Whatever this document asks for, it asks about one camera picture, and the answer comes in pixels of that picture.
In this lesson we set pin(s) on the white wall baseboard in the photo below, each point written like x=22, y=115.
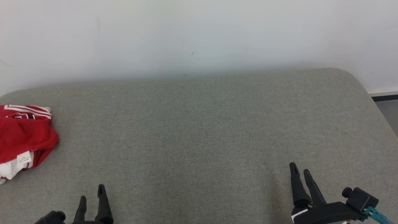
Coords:
x=384, y=92

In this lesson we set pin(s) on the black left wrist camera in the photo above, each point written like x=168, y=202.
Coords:
x=51, y=217

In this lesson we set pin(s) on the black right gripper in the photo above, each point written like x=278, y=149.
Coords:
x=329, y=213

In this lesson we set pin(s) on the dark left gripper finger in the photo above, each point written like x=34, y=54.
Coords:
x=80, y=214
x=103, y=211

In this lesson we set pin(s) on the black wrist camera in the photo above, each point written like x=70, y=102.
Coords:
x=360, y=197
x=51, y=217

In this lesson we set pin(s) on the grey fabric sofa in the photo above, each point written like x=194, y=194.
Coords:
x=199, y=140

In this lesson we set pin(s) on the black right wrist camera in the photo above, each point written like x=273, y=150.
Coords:
x=360, y=197

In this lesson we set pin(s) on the red number 23 jersey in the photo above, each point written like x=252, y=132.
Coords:
x=25, y=137

